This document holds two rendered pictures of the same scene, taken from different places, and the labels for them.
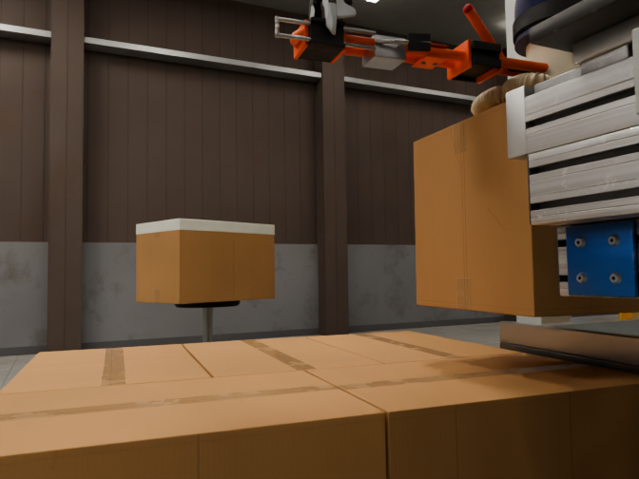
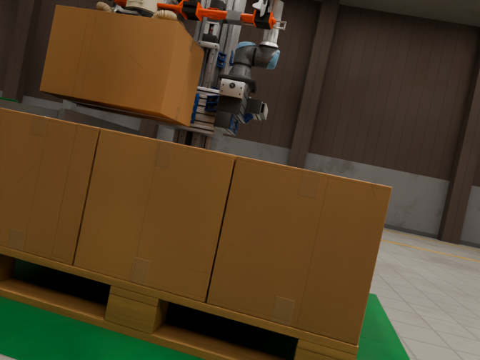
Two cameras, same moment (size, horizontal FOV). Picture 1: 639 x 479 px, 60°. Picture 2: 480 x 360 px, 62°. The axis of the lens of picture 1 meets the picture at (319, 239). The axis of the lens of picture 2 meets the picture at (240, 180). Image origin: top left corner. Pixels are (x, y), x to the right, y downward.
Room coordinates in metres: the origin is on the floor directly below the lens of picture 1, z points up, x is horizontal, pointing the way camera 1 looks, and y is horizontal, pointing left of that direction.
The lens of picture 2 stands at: (2.62, 1.00, 0.51)
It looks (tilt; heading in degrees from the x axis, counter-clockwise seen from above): 1 degrees down; 211
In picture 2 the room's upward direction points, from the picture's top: 12 degrees clockwise
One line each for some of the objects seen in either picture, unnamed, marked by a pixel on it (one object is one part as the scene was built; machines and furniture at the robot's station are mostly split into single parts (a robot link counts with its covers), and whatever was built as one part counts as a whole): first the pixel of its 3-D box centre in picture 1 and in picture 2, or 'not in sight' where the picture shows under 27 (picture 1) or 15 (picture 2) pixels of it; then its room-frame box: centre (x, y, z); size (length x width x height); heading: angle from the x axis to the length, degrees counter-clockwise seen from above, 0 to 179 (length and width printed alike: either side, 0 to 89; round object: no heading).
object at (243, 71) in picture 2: not in sight; (240, 73); (0.57, -0.39, 1.09); 0.15 x 0.15 x 0.10
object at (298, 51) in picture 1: (319, 42); (263, 19); (1.05, -0.01, 1.20); 0.08 x 0.07 x 0.05; 110
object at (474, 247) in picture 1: (573, 218); (127, 70); (1.26, -0.58, 0.87); 0.60 x 0.40 x 0.40; 111
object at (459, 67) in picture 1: (474, 62); (192, 11); (1.16, -0.34, 1.20); 0.10 x 0.08 x 0.06; 20
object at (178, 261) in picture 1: (207, 261); not in sight; (2.93, 0.60, 0.82); 0.60 x 0.40 x 0.40; 137
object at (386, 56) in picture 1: (383, 52); (235, 17); (1.09, -0.13, 1.20); 0.07 x 0.07 x 0.04; 20
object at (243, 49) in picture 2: not in sight; (245, 54); (0.57, -0.39, 1.20); 0.13 x 0.12 x 0.14; 114
